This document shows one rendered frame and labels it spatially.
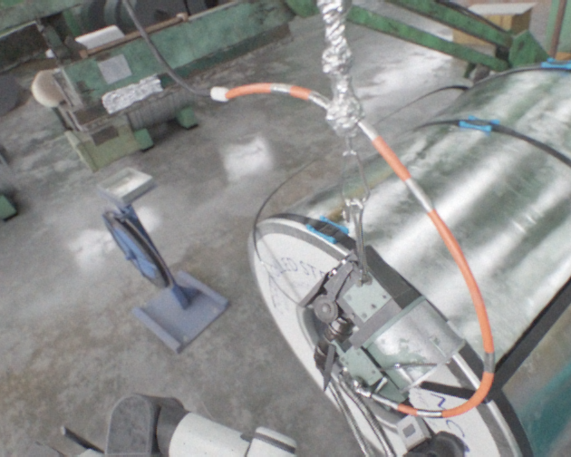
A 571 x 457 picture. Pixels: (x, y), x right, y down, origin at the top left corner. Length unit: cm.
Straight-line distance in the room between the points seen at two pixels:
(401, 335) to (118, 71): 97
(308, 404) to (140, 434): 150
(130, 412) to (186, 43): 98
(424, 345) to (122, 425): 58
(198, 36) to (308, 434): 184
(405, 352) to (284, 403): 164
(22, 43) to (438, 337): 116
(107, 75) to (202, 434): 92
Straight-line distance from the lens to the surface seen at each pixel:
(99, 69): 118
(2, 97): 1166
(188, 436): 80
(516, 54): 231
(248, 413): 229
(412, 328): 67
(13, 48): 122
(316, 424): 218
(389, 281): 71
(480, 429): 104
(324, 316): 79
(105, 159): 154
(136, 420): 84
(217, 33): 130
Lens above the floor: 198
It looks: 39 degrees down
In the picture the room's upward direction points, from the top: 16 degrees counter-clockwise
